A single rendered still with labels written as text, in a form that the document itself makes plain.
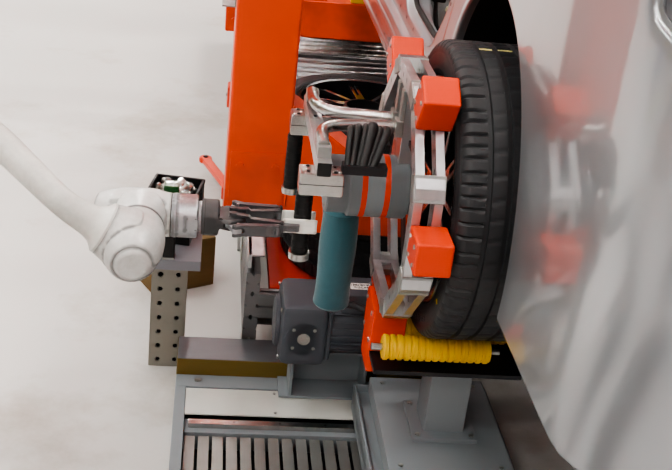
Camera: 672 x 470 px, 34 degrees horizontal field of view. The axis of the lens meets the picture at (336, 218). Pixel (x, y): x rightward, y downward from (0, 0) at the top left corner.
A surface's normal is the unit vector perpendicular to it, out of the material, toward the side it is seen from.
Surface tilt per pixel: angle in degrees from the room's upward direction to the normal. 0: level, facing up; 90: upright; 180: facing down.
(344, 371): 90
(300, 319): 90
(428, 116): 125
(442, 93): 35
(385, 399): 0
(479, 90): 30
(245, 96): 90
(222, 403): 0
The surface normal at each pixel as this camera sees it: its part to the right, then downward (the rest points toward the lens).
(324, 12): 0.09, 0.42
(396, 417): 0.11, -0.91
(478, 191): 0.12, 0.04
